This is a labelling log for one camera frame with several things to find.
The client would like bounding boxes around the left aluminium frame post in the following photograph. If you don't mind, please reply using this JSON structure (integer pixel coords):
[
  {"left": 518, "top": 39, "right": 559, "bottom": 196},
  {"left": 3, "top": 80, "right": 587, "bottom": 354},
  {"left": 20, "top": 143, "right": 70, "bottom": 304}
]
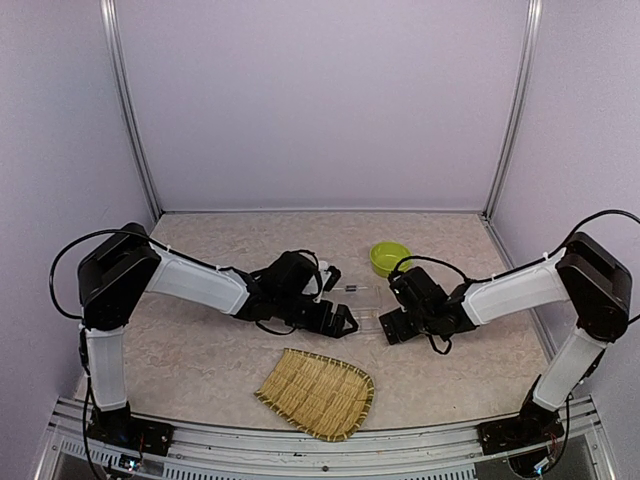
[{"left": 100, "top": 0, "right": 163, "bottom": 222}]

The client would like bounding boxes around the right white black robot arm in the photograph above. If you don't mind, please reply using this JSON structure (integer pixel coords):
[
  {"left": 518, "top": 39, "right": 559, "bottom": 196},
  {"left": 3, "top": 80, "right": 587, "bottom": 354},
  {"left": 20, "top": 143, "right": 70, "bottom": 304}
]
[{"left": 379, "top": 226, "right": 636, "bottom": 453}]

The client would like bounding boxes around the woven bamboo tray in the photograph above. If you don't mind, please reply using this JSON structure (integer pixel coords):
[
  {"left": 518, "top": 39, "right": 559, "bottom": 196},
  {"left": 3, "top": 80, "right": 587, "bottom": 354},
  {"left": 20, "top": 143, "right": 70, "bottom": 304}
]
[{"left": 254, "top": 348, "right": 375, "bottom": 443}]

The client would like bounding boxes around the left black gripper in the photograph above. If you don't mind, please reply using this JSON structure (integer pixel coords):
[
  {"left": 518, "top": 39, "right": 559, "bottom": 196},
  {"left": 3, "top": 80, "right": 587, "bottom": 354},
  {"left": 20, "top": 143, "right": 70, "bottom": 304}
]
[{"left": 276, "top": 292, "right": 360, "bottom": 339}]

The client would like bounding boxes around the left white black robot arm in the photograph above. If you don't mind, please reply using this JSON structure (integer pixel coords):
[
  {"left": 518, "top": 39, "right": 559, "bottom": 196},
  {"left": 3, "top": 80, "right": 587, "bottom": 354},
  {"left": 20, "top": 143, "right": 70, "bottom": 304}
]
[{"left": 48, "top": 222, "right": 359, "bottom": 445}]

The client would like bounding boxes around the green plastic bowl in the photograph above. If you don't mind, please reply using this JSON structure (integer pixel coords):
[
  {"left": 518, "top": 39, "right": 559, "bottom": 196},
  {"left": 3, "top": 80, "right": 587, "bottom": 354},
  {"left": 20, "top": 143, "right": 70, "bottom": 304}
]
[{"left": 369, "top": 241, "right": 411, "bottom": 278}]

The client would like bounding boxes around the clear plastic pill organizer box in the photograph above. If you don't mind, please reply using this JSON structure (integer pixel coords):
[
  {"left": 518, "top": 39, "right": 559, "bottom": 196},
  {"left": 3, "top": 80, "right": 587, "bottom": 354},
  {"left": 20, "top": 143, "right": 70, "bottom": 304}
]
[{"left": 325, "top": 284, "right": 383, "bottom": 335}]

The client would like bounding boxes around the aluminium frame post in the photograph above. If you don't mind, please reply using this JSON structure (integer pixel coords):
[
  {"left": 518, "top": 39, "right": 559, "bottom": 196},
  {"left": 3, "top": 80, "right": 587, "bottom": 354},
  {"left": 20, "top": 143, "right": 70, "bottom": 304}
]
[
  {"left": 482, "top": 0, "right": 543, "bottom": 223},
  {"left": 100, "top": 0, "right": 163, "bottom": 222}
]

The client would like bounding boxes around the right aluminium frame post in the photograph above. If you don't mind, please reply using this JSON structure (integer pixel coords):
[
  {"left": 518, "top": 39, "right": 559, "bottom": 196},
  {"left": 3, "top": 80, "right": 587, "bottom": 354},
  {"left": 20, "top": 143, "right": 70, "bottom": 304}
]
[{"left": 482, "top": 0, "right": 543, "bottom": 223}]

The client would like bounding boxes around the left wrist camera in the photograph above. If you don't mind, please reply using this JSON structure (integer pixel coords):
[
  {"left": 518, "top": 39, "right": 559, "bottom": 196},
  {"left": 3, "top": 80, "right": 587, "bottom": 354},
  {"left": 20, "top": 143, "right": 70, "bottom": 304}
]
[{"left": 303, "top": 260, "right": 342, "bottom": 302}]

